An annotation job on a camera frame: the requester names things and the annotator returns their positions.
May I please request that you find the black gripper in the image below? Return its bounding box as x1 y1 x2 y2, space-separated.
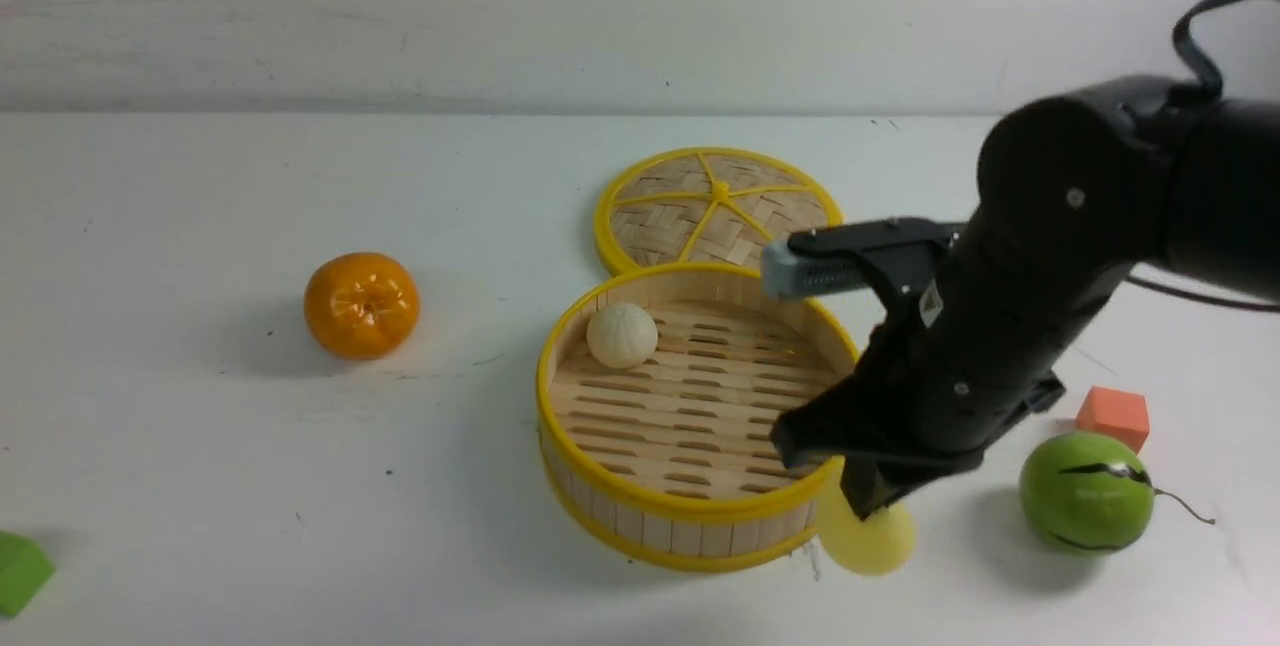
769 217 1068 522

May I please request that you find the woven bamboo steamer lid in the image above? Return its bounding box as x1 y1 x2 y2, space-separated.
591 148 844 274

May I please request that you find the green toy watermelon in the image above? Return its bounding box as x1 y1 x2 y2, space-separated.
1019 431 1217 558

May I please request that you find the orange foam cube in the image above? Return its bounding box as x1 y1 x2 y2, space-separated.
1075 386 1149 453

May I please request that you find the black cable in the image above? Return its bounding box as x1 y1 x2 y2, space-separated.
1125 0 1280 313

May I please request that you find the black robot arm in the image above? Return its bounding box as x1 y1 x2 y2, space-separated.
762 77 1279 518

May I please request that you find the bamboo steamer tray yellow rim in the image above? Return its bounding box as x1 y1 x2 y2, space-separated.
535 264 858 572

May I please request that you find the white toy bun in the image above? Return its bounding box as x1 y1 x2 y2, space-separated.
586 301 659 371

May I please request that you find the orange toy tangerine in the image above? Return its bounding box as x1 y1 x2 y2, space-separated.
303 251 421 359

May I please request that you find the yellow toy bun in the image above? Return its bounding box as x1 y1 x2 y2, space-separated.
815 476 916 577

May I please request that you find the green foam block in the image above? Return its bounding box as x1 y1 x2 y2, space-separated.
0 531 56 619

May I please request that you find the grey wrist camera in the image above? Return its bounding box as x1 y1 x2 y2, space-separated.
760 239 870 301

